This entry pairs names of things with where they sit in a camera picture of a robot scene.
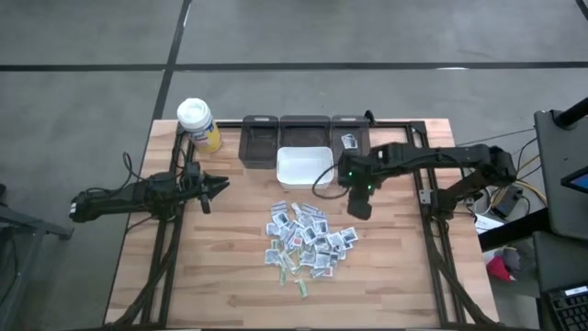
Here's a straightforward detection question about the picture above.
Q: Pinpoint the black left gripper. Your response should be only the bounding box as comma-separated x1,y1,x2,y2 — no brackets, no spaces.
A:
179,172,231,215

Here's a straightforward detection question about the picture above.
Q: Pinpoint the yellow Lysol wipes canister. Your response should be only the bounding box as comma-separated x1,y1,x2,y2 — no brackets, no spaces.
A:
176,97,223,154

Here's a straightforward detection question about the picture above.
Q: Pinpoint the white plastic bin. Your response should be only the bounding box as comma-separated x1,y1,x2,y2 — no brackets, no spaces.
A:
276,145,335,190

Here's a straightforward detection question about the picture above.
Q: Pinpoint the translucent grey plastic bin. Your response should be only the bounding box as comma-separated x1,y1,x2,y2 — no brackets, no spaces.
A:
330,114,372,160
278,114,333,149
238,114,280,170

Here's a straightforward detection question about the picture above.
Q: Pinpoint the white paper sheet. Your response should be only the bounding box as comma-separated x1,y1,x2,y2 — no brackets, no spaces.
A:
474,212,505,235

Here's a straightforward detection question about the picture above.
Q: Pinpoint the black power box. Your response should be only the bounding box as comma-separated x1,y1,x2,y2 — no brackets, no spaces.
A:
490,185,523,219

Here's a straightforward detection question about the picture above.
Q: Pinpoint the red cloth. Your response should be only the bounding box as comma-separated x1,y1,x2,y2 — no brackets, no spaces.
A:
486,255,515,283

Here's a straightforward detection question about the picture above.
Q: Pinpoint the grey soft object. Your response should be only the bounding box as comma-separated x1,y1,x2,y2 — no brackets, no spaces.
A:
502,247,524,274

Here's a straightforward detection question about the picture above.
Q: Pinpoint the grey metal stand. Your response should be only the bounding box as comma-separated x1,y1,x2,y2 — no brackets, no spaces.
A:
0,182,75,331

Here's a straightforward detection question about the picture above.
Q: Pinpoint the grey side table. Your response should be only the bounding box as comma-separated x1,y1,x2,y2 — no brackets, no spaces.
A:
534,108,588,241

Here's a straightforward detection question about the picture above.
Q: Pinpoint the blue screen tablet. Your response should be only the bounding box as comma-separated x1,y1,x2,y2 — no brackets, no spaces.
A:
560,165,588,195

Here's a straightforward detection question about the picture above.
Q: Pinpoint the black pole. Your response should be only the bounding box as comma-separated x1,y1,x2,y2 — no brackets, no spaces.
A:
552,96,588,131

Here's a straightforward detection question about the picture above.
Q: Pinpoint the black keyboard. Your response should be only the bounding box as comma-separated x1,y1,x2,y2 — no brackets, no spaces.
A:
543,283,588,331

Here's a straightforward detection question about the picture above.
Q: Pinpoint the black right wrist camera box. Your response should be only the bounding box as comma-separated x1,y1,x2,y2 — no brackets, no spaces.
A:
348,201,373,222

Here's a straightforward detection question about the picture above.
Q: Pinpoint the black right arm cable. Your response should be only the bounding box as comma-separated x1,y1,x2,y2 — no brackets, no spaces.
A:
311,161,351,200

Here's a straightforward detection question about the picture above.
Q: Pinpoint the black metal table frame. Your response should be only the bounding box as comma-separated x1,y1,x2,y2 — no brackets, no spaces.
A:
123,120,495,330

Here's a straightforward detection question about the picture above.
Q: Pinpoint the yellow cable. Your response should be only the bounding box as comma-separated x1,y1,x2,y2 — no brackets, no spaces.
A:
513,153,548,206

